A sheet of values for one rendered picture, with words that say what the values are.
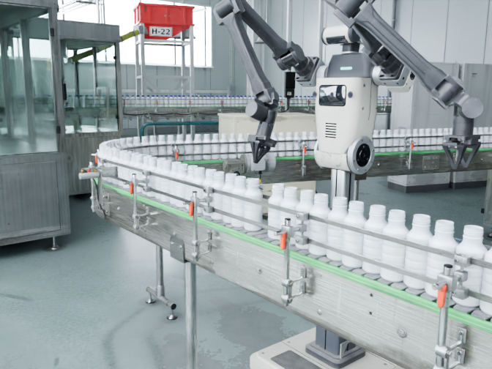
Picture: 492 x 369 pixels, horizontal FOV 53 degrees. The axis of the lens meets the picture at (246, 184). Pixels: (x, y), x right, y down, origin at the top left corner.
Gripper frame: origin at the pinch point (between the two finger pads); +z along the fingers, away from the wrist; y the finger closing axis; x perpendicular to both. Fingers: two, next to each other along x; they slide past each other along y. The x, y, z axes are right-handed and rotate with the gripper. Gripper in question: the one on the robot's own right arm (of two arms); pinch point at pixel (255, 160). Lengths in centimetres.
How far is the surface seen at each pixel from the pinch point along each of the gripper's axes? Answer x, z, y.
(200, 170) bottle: -18.7, 9.6, -6.3
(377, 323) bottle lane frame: -14, 35, 75
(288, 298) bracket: -19, 38, 51
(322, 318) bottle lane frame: -12, 40, 58
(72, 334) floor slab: 15, 120, -137
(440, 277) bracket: -25, 20, 93
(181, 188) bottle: -17.1, 17.6, -17.6
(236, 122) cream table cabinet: 216, -70, -308
